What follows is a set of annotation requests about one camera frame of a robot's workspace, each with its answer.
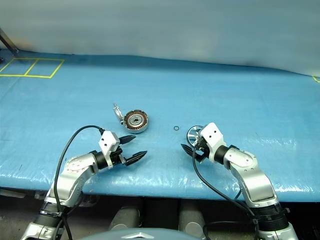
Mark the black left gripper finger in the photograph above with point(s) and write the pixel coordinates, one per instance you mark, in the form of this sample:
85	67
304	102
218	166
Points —
136	157
127	139

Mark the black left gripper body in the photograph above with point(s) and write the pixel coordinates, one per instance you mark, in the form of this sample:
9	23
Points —
117	157

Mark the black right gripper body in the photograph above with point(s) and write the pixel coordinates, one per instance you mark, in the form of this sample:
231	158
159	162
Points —
201	148

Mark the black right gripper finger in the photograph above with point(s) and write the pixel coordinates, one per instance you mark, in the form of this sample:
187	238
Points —
187	149
199	158

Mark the silver spoked motor rotor bell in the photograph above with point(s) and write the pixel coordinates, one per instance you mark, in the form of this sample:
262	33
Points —
192	135

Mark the motor stator with copper windings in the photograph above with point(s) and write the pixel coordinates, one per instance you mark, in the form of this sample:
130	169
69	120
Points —
130	122

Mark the dark gear disc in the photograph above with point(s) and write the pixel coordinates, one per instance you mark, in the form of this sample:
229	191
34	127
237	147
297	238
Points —
117	113

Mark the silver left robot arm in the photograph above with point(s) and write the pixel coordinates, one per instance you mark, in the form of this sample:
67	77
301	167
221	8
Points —
75	172

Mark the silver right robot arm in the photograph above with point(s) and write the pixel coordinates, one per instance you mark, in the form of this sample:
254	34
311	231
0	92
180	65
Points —
250	175

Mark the blue plastic table cover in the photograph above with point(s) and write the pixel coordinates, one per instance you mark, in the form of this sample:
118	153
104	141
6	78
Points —
225	100

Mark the grey rounded shape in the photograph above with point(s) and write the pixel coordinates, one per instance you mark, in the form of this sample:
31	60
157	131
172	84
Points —
125	220
191	220

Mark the grey-blue robot torso with emblem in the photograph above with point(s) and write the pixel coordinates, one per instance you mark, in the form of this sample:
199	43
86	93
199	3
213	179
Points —
112	236

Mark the yellow tape double square marking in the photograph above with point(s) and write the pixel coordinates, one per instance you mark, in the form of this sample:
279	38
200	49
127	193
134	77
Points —
26	75

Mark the grey metal bar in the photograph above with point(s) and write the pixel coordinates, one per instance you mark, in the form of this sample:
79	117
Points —
8	42

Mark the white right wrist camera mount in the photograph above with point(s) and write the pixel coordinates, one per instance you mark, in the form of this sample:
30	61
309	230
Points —
212	136

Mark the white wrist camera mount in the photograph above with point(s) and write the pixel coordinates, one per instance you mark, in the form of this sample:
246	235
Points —
212	136
108	142

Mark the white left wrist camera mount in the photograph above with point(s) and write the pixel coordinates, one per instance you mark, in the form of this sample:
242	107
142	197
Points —
108	142

